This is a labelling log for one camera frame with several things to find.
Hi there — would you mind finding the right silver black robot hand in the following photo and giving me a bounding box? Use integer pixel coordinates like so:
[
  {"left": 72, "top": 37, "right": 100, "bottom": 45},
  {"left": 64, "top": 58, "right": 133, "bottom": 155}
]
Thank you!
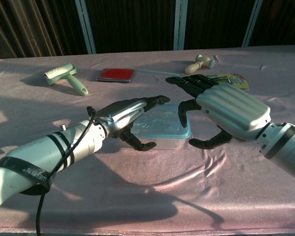
[{"left": 165, "top": 74, "right": 271, "bottom": 150}]

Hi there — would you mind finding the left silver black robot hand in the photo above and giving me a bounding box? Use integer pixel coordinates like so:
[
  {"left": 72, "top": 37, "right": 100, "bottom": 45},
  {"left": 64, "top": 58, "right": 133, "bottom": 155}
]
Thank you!
[{"left": 94, "top": 95, "right": 171, "bottom": 151}]

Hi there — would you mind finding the blue container lid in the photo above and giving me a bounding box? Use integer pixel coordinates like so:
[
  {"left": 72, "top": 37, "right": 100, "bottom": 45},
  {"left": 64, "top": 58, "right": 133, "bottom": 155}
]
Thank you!
[{"left": 131, "top": 104, "right": 192, "bottom": 140}]

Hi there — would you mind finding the clear plastic container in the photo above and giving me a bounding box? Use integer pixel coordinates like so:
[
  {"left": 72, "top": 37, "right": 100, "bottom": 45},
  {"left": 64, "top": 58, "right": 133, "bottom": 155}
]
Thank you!
[{"left": 132, "top": 134, "right": 191, "bottom": 150}]

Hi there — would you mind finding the yellow razor blister pack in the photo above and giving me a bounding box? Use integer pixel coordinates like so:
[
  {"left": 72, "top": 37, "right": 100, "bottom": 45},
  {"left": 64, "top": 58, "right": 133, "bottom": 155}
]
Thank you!
[{"left": 206, "top": 73, "right": 250, "bottom": 90}]

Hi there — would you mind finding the red stamp pad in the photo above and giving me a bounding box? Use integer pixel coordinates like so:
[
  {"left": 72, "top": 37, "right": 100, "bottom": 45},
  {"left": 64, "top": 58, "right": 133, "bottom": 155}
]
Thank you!
[{"left": 96, "top": 68, "right": 135, "bottom": 84}]

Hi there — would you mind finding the wooden massage hammer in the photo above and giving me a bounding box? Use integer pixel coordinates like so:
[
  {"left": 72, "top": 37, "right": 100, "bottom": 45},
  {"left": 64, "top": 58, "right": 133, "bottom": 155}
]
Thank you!
[{"left": 184, "top": 54, "right": 218, "bottom": 75}]

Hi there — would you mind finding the pink tablecloth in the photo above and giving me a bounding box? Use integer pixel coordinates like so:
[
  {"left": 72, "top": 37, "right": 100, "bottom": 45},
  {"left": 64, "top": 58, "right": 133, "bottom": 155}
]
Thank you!
[{"left": 0, "top": 44, "right": 295, "bottom": 236}]

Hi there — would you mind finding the green lint roller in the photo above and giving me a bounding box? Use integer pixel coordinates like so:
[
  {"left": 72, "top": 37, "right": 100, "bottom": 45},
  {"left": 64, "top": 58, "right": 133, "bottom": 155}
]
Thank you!
[{"left": 44, "top": 63, "right": 89, "bottom": 96}]

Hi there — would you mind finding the grey metal frame post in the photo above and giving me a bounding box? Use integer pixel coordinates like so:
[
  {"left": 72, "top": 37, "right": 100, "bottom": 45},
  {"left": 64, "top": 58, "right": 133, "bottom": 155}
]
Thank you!
[
  {"left": 242, "top": 0, "right": 264, "bottom": 48},
  {"left": 173, "top": 0, "right": 189, "bottom": 51},
  {"left": 75, "top": 0, "right": 97, "bottom": 55}
]

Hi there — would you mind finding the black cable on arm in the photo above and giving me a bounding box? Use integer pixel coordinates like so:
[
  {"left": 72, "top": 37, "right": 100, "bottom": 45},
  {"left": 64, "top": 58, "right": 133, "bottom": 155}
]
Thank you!
[{"left": 35, "top": 106, "right": 97, "bottom": 236}]

